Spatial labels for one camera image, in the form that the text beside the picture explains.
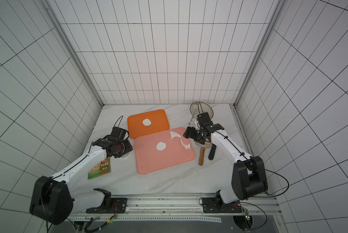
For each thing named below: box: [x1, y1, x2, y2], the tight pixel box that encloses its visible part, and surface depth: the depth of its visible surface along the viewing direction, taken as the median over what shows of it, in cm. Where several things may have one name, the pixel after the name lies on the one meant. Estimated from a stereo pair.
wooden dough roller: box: [198, 138, 211, 166], surface depth 92 cm
